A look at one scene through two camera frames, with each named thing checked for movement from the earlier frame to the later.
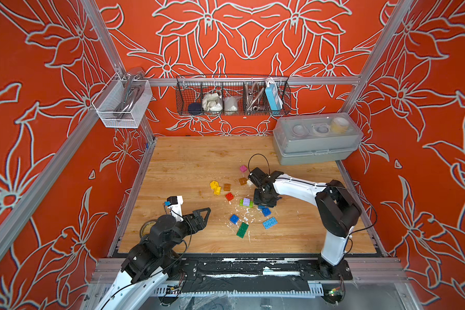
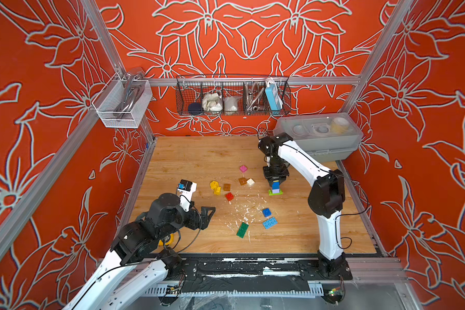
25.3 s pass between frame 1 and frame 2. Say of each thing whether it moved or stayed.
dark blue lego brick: stayed
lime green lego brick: moved
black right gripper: moved
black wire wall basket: stayed
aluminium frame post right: stayed
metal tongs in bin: stayed
